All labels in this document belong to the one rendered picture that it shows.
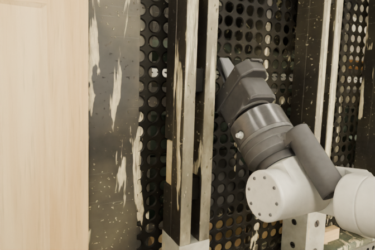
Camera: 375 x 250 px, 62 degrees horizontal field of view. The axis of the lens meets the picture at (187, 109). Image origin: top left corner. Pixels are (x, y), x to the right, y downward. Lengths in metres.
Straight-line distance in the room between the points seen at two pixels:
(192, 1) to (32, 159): 0.34
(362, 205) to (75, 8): 0.44
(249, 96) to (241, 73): 0.04
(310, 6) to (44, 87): 0.54
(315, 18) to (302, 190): 0.41
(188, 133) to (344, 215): 0.25
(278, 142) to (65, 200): 0.33
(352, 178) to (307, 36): 0.40
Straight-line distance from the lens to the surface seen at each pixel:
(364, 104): 0.95
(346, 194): 0.39
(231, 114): 0.52
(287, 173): 0.43
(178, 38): 0.53
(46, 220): 0.55
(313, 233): 0.80
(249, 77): 0.51
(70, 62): 0.50
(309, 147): 0.43
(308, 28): 0.74
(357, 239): 1.01
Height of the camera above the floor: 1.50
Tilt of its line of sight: 33 degrees down
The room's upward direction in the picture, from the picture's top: 20 degrees clockwise
